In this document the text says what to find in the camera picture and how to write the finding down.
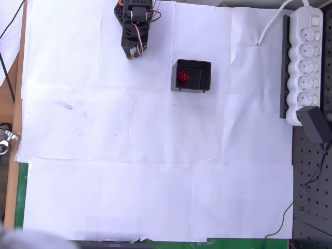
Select black shelf rail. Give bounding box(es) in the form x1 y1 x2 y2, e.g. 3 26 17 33
279 15 292 120

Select black power adapter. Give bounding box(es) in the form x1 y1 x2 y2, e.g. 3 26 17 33
296 105 331 144

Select silver metal clamp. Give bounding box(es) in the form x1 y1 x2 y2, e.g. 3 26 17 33
0 130 19 156

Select white taped paper cover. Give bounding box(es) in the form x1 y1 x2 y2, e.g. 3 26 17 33
16 0 295 242

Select white power strip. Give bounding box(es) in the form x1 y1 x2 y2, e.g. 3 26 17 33
285 6 324 128

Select black square bin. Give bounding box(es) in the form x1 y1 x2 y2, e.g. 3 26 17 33
170 59 212 94

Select white power strip cable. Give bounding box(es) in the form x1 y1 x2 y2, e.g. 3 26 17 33
257 0 312 46

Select green cutting mat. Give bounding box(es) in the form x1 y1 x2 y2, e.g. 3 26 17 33
13 161 290 249

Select thin black adapter cable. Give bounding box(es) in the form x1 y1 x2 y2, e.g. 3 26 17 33
260 142 332 249

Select black pegboard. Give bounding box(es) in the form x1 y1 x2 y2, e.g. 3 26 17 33
291 126 332 249

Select blurred grey object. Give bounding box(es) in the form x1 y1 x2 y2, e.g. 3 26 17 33
0 222 76 249

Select flat black device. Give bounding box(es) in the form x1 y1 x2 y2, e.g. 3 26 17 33
77 241 154 249

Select red objects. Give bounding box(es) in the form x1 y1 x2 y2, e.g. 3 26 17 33
176 70 190 86

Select loose white paper sheet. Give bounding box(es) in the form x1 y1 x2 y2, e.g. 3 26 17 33
0 0 24 87

